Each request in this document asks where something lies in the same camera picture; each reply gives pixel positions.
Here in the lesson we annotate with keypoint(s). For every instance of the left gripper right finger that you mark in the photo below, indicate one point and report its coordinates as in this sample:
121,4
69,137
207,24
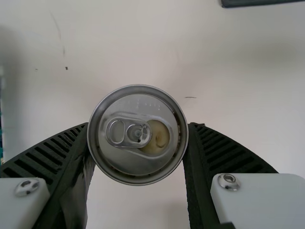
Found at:
214,155

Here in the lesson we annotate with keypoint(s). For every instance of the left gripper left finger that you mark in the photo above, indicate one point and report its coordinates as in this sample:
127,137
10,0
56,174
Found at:
47,155

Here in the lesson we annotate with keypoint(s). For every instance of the purple can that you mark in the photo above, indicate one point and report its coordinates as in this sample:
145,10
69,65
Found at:
137,107

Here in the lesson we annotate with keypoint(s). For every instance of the dark grey bag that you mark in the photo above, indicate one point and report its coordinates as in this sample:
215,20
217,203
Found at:
262,3

